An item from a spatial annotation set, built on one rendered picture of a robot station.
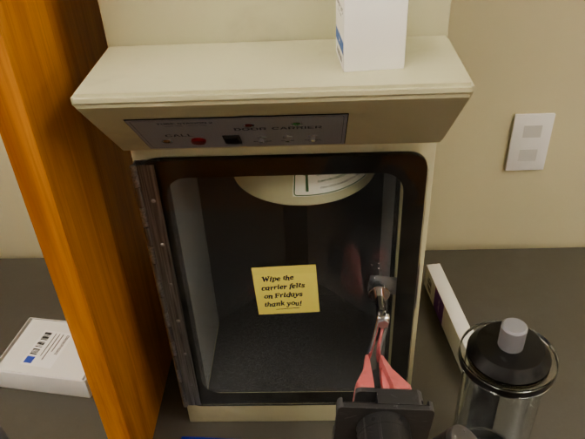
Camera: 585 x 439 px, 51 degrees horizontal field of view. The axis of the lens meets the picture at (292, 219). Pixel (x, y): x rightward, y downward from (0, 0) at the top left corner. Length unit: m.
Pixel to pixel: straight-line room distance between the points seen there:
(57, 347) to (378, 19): 0.77
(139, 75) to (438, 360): 0.69
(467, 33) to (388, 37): 0.57
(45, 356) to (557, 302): 0.87
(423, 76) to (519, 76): 0.63
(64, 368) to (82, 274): 0.38
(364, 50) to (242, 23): 0.13
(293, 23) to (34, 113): 0.25
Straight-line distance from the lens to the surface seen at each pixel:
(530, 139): 1.19
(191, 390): 0.89
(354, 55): 0.51
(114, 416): 0.83
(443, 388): 1.00
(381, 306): 0.73
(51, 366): 1.06
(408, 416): 0.69
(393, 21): 0.51
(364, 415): 0.68
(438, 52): 0.56
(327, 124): 0.55
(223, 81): 0.51
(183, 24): 0.60
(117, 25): 0.62
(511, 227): 1.30
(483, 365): 0.73
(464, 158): 1.18
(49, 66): 0.63
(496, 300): 1.16
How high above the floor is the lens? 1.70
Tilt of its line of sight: 35 degrees down
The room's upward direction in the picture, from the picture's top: 3 degrees counter-clockwise
